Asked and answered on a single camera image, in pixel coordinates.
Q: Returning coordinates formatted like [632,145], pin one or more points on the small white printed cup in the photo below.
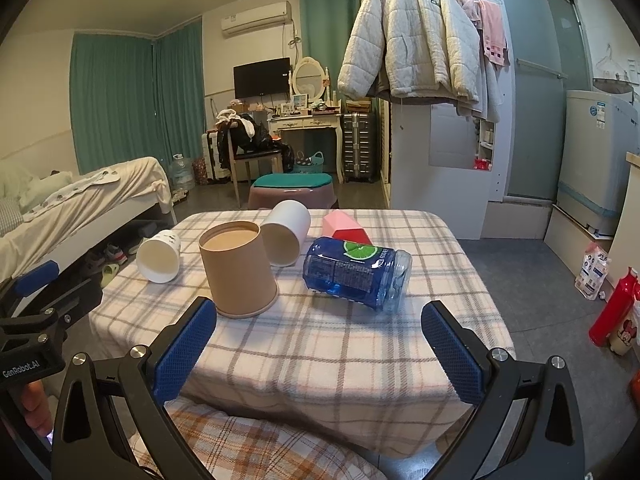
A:
[157,260]

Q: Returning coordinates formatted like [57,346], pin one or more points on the green slipper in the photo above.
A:
[110,275]

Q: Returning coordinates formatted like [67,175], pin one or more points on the grey hanging garment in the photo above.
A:
[492,90]

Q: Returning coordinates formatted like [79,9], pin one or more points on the red bottle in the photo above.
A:
[612,310]

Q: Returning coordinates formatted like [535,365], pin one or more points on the stool with green cushion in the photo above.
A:
[292,185]

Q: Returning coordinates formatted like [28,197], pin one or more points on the pale green pillow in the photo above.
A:
[45,190]

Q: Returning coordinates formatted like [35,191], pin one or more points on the cream cartoon print container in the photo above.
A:
[625,335]

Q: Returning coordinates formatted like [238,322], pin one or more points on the person's left hand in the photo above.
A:
[36,405]

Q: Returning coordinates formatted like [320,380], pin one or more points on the blue plastic bottle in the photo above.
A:
[350,275]

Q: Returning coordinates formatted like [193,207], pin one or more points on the grey sneaker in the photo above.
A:
[115,254]

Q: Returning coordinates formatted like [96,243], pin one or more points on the pink towel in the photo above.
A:
[492,30]

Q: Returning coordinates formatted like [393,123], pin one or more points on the white air conditioner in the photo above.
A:
[255,17]

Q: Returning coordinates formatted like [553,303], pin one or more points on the brown paper cup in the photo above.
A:
[240,275]

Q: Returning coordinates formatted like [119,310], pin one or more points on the white suitcase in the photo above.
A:
[212,155]

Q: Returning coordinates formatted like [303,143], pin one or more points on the oval white mirror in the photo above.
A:
[309,77]

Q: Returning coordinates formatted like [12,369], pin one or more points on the white wardrobe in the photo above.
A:
[430,185]

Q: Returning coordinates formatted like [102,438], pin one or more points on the silver suitcase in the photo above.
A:
[358,147]

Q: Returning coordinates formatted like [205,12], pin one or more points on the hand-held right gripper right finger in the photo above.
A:
[452,355]

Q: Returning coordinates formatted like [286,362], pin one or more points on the white detergent bag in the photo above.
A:
[592,272]

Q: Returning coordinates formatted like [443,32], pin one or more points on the tall white cup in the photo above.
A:
[290,222]

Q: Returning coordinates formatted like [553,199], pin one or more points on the pink box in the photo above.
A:
[342,225]

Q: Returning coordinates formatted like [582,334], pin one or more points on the green curtain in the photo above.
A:
[110,105]
[325,25]
[180,95]

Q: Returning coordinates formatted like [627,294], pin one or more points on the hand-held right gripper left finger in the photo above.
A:
[185,350]

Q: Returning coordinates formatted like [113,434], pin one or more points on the clear water jug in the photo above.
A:
[181,175]

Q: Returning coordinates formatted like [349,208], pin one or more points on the wooden chair with clothes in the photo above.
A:
[250,145]

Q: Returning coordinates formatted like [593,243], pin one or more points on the person's plaid trouser leg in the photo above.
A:
[250,445]

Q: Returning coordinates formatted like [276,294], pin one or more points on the bed with beige sheet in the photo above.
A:
[100,200]

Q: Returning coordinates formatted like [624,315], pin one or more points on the white puffer jacket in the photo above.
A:
[405,35]

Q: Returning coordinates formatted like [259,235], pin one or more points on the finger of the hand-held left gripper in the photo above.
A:
[77,300]
[35,277]

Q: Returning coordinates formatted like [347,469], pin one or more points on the plaid tablecloth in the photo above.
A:
[325,350]

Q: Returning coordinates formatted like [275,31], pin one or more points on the blue basket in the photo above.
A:
[310,162]

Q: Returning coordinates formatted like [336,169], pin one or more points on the black television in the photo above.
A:
[261,77]

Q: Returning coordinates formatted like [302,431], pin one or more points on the white dressing table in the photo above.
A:
[305,122]

